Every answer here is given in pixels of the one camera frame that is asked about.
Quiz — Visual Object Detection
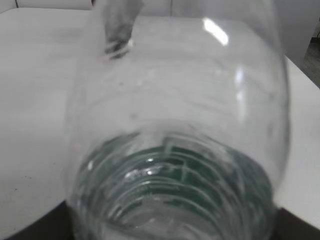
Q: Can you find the clear Cestbon water bottle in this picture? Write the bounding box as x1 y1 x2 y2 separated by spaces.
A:
65 0 290 240

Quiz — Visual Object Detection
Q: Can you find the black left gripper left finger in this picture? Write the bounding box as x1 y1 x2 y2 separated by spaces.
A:
1 201 75 240

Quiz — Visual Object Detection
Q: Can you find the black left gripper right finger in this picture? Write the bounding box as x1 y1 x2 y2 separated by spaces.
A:
271 208 320 240

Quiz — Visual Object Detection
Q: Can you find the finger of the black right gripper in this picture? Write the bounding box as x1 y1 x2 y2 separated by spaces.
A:
98 0 144 54

